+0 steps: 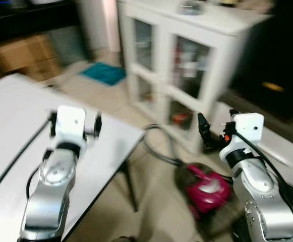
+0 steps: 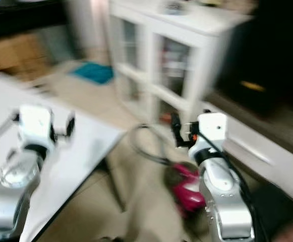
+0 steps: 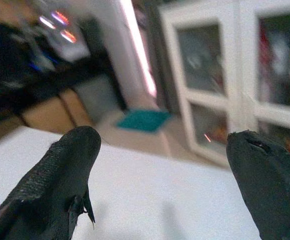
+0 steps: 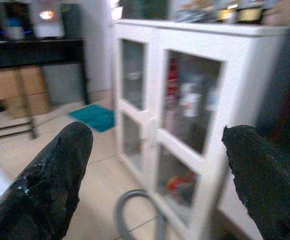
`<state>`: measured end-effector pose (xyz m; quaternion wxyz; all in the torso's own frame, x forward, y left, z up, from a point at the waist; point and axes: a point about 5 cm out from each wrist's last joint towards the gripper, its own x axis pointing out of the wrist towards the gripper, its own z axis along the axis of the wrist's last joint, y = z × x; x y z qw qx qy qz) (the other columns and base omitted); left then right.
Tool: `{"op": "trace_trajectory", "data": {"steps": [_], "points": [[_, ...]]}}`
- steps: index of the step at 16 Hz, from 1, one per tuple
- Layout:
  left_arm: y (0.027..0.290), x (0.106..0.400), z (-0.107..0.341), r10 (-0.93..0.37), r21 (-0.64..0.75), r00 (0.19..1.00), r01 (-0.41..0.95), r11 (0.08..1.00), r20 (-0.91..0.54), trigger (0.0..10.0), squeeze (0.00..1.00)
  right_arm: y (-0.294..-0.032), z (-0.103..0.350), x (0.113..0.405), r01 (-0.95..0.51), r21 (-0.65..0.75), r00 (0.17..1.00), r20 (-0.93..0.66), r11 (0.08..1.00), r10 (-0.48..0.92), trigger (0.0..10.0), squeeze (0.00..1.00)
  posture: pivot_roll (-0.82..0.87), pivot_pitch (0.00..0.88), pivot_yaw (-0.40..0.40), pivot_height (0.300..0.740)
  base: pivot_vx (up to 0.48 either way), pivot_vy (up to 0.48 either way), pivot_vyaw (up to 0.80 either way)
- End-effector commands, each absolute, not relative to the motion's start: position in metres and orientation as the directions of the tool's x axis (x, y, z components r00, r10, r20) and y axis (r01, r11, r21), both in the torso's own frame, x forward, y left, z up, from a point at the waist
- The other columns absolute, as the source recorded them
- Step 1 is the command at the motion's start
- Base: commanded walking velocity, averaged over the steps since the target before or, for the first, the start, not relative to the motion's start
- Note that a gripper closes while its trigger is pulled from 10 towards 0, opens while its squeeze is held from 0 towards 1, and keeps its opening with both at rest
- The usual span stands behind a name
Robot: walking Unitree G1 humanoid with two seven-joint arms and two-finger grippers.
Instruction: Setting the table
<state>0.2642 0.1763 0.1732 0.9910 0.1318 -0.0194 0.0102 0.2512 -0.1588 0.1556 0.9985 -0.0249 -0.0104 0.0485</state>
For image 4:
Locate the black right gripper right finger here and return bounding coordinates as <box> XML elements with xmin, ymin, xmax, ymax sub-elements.
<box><xmin>222</xmin><ymin>125</ymin><xmax>290</xmax><ymax>240</ymax></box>

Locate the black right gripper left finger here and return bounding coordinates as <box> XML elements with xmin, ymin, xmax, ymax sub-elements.
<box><xmin>0</xmin><ymin>121</ymin><xmax>94</xmax><ymax>240</ymax></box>

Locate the teal floor mat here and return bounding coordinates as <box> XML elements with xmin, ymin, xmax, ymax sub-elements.
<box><xmin>68</xmin><ymin>103</ymin><xmax>116</xmax><ymax>133</ymax></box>

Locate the red toy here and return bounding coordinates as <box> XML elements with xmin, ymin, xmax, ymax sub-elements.
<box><xmin>168</xmin><ymin>174</ymin><xmax>195</xmax><ymax>191</ymax></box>

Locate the brown cardboard box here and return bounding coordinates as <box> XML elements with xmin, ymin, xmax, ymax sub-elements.
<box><xmin>0</xmin><ymin>67</ymin><xmax>51</xmax><ymax>119</ymax></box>

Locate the white packet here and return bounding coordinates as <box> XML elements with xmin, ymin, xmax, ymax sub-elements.
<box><xmin>179</xmin><ymin>82</ymin><xmax>202</xmax><ymax>117</ymax></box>

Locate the black desk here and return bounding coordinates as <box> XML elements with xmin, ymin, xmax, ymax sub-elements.
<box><xmin>0</xmin><ymin>38</ymin><xmax>90</xmax><ymax>106</ymax></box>

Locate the red tall box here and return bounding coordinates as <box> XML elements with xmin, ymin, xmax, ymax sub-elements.
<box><xmin>167</xmin><ymin>58</ymin><xmax>179</xmax><ymax>101</ymax></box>

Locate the white glass door cabinet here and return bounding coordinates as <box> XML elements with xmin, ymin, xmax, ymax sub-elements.
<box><xmin>112</xmin><ymin>19</ymin><xmax>289</xmax><ymax>240</ymax></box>

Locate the white and blue container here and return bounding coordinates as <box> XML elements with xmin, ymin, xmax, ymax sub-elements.
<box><xmin>2</xmin><ymin>16</ymin><xmax>26</xmax><ymax>41</ymax></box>

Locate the white appliance with orange light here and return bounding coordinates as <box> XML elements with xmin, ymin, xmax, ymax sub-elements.
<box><xmin>31</xmin><ymin>0</ymin><xmax>65</xmax><ymax>40</ymax></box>

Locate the grey flexible hose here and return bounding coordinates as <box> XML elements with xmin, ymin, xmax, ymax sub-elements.
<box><xmin>114</xmin><ymin>189</ymin><xmax>167</xmax><ymax>240</ymax></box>

